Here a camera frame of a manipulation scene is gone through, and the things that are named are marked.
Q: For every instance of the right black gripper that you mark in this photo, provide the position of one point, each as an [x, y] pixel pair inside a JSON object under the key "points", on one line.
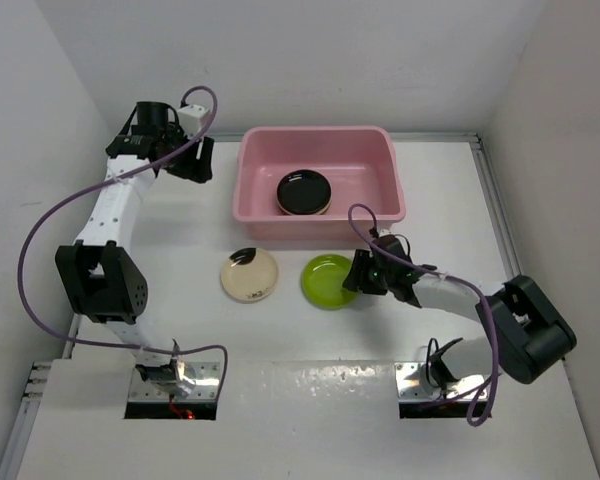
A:
{"points": [[358, 277]]}

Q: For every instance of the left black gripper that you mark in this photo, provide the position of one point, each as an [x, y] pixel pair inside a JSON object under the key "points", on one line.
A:
{"points": [[197, 170]]}

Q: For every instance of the green plate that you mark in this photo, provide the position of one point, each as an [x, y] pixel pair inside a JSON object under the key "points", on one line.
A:
{"points": [[322, 282]]}

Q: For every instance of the cream plate with black brushstroke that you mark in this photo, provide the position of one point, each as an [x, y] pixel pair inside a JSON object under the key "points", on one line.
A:
{"points": [[249, 275]]}

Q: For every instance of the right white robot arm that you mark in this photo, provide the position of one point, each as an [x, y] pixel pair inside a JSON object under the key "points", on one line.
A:
{"points": [[524, 333]]}

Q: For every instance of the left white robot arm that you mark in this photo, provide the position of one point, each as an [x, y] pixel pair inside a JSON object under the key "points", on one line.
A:
{"points": [[101, 280]]}

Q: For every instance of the pink plastic bin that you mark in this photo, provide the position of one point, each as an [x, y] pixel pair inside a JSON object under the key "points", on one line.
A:
{"points": [[358, 161]]}

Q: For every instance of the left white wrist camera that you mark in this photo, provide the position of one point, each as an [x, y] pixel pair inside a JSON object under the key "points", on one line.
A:
{"points": [[192, 118]]}

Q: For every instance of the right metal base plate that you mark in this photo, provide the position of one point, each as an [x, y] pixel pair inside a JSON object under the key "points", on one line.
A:
{"points": [[413, 388]]}

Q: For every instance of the metal base plate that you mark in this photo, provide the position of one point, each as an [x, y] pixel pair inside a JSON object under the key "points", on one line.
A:
{"points": [[413, 388], [199, 384]]}

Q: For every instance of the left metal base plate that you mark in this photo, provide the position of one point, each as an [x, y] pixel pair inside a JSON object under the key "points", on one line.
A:
{"points": [[199, 384]]}

